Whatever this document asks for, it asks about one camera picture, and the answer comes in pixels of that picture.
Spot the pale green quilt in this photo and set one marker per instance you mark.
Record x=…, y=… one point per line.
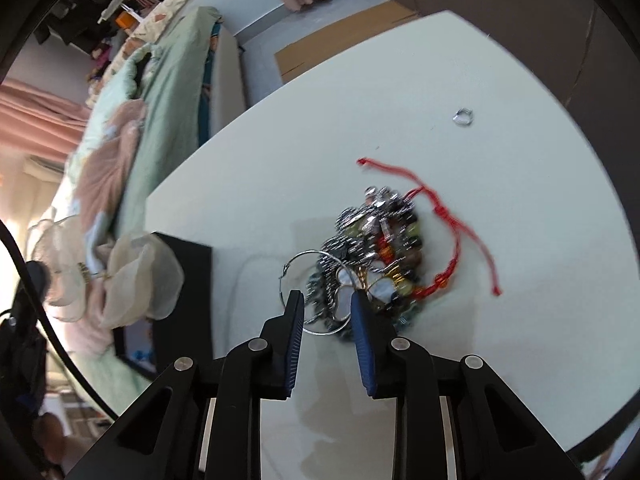
x=120, y=80

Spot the flat brown cardboard sheet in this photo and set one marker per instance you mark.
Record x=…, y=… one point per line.
x=340, y=35

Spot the pile of mixed jewelry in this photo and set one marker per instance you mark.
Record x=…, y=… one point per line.
x=385, y=230

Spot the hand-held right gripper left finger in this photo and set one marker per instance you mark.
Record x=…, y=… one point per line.
x=292, y=345

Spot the pink duck print blanket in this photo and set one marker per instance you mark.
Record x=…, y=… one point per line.
x=110, y=160

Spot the silver hoop earring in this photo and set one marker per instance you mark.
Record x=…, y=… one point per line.
x=300, y=256

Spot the bed with green sheet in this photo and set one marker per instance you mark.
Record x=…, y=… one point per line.
x=170, y=110

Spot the orange box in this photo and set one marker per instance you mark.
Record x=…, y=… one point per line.
x=125, y=19

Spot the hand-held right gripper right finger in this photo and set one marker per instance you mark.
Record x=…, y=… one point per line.
x=362, y=345

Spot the cream organza flower accessory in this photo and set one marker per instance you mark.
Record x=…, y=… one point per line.
x=145, y=270

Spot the black jewelry box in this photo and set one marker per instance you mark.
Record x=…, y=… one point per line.
x=190, y=300

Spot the beige bed base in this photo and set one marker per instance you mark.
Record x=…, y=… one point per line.
x=227, y=80

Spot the white shell butterfly pendant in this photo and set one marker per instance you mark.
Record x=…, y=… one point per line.
x=345, y=280

